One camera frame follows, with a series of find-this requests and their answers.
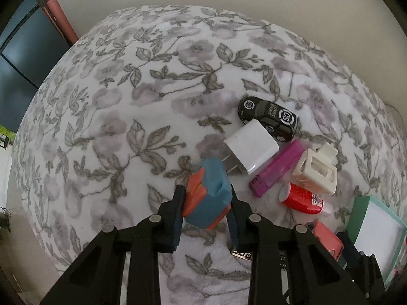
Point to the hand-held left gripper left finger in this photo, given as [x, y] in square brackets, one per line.
[177, 232]

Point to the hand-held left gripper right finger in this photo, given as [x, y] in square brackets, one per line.
[233, 228]

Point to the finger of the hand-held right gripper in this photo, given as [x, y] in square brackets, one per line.
[349, 247]

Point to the blue and orange plastic case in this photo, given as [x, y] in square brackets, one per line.
[210, 193]
[327, 240]

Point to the teal cardboard box tray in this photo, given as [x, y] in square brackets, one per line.
[378, 235]

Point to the purple lighter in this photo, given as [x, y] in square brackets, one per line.
[278, 166]

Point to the gold patterned box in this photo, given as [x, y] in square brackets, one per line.
[241, 254]

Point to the red small bottle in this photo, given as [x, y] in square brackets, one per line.
[302, 198]

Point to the white charger plug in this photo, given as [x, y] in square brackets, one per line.
[252, 146]

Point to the cream plastic clip ornament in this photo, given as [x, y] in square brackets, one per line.
[318, 168]

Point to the black toy car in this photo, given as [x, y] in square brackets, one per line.
[268, 116]

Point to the green printed object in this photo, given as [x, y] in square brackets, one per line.
[6, 136]

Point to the dark wardrobe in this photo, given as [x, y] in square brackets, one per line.
[22, 57]

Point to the pink rolled mat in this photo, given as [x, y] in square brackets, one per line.
[60, 19]

